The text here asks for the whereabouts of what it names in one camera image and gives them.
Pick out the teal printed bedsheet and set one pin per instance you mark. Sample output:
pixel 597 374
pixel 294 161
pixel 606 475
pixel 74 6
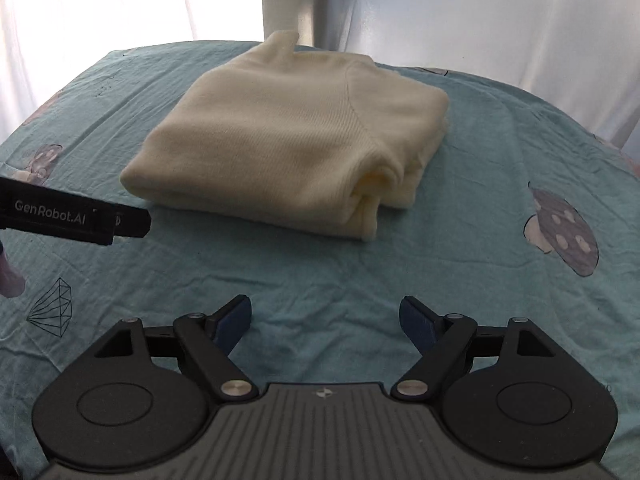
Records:
pixel 350 275

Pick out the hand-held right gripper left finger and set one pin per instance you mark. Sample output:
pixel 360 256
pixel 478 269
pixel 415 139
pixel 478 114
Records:
pixel 234 324

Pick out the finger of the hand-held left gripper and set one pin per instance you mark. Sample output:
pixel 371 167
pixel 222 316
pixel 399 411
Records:
pixel 132 221

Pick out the cream knit sweater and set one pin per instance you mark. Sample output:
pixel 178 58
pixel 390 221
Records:
pixel 280 135

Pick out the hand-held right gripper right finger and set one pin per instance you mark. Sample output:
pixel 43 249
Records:
pixel 416 324

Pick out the person's left forearm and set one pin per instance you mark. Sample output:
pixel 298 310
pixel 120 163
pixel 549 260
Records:
pixel 9 272

